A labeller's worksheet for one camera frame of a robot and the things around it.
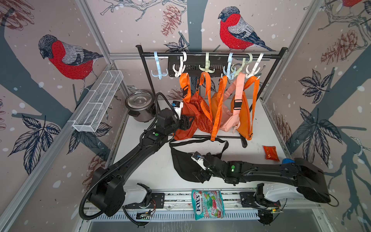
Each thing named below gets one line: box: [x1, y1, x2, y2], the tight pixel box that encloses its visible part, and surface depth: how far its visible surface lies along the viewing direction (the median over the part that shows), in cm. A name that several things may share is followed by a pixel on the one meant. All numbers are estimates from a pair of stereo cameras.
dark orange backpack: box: [189, 71, 214, 133], surface depth 83 cm
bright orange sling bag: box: [230, 75, 260, 141], surface depth 87 cm
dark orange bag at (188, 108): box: [173, 72, 200, 141], surface depth 82 cm
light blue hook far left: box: [150, 51, 169, 80], surface depth 67 cm
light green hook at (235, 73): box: [230, 53, 254, 78], surface depth 68 cm
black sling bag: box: [169, 138, 229, 183], surface depth 90 cm
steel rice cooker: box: [125, 89, 156, 123], surface depth 100 cm
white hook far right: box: [245, 52, 264, 79], surface depth 69 cm
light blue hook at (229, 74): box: [223, 52, 237, 81], surface depth 68 cm
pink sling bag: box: [219, 72, 245, 133], surface depth 82 cm
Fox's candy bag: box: [191, 189, 226, 221], surface depth 72 cm
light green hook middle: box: [199, 52, 215, 73], surface depth 70 cm
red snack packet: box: [262, 145, 280, 162], surface depth 92 cm
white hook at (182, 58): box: [172, 51, 188, 78], surface depth 67 cm
